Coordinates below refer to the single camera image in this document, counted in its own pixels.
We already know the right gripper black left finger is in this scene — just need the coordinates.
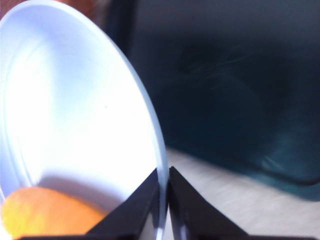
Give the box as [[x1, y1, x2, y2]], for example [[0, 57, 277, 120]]
[[87, 167, 161, 236]]

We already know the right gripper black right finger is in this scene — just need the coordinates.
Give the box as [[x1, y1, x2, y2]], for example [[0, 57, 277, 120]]
[[169, 166, 249, 237]]

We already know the dark rectangular tray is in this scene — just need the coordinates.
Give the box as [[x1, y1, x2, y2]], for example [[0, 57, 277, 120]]
[[107, 0, 320, 201]]

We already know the blue round plate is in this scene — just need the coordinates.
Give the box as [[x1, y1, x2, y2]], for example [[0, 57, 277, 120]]
[[0, 0, 169, 240]]

